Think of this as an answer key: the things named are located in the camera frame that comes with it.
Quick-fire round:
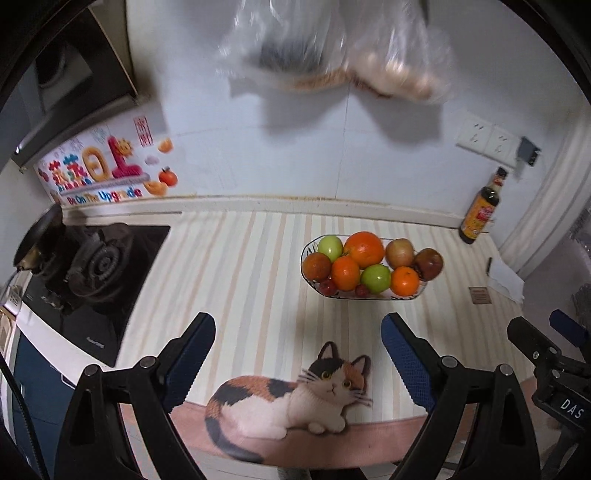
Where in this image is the brown label tag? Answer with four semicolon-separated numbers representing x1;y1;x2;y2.
469;287;492;305

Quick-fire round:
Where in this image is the grey plug adapter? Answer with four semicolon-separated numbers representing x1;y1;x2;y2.
517;136;541;166

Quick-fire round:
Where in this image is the reddish yellow apple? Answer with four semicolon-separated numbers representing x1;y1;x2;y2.
385;238;415;269

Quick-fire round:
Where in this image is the white wall socket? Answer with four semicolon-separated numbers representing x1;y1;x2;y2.
456;111;520;169

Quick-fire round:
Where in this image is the orange tangerine with stem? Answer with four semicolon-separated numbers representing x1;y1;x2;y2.
391;266;421;297

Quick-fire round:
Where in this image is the brown russet apple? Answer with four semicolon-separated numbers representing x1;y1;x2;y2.
413;248;444;282

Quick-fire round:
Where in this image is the green apple on plate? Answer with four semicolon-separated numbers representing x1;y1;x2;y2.
318;235;344;262

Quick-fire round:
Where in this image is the large orange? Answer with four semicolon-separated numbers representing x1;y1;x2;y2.
342;231;385;270

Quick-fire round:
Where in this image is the soy sauce bottle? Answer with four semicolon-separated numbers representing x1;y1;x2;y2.
459;167;508;244

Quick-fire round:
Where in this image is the black gas stove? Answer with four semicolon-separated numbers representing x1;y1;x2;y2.
23;223;170;367

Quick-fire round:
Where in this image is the clear plastic bag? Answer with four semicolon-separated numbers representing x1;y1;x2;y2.
218;1;455;104

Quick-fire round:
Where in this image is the colourful wall sticker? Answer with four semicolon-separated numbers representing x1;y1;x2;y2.
35;110;183;208

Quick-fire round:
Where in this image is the floral oval ceramic plate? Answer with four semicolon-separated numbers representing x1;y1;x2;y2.
301;231;428;301

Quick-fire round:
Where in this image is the striped cat print mat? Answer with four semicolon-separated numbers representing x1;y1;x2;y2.
117;212;534;468

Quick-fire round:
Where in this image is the white folded paper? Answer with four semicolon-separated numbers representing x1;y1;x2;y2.
487;258;525;304

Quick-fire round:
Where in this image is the black frying pan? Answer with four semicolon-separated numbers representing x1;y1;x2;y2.
13;203;65;271

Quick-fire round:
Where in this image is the green apple off plate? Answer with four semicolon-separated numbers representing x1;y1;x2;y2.
361;264;392;295

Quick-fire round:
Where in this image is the small orange tangerine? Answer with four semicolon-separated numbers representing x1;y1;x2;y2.
331;256;361;292

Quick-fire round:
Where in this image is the dark red orange fruit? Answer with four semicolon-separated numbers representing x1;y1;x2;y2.
301;252;332;282

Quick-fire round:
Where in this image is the red cherry cluster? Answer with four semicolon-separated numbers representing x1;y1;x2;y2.
318;278;370;298

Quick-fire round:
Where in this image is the black range hood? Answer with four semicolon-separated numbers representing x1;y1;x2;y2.
1;1;139;167

